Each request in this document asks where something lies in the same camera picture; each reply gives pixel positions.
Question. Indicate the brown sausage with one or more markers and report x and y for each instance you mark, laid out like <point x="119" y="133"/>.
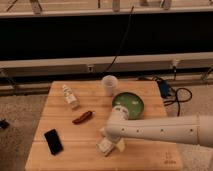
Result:
<point x="85" y="116"/>

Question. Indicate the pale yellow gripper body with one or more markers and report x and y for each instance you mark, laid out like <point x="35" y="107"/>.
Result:
<point x="120" y="145"/>

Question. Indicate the green bowl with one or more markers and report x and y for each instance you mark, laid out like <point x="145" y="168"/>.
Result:
<point x="132" y="102"/>

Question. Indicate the small white bottle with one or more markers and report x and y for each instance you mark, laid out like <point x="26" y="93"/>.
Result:
<point x="70" y="96"/>

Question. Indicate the black smartphone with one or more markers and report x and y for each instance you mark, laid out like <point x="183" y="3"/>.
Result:
<point x="53" y="141"/>

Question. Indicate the black object on floor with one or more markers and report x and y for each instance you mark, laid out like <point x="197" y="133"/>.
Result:
<point x="4" y="124"/>

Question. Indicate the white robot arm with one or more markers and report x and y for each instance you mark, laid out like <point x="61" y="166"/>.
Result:
<point x="186" y="129"/>

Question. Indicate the white plastic cup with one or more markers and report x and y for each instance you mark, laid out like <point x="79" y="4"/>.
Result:
<point x="109" y="84"/>

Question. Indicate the blue power adapter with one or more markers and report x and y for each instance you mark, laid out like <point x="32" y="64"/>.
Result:
<point x="164" y="89"/>

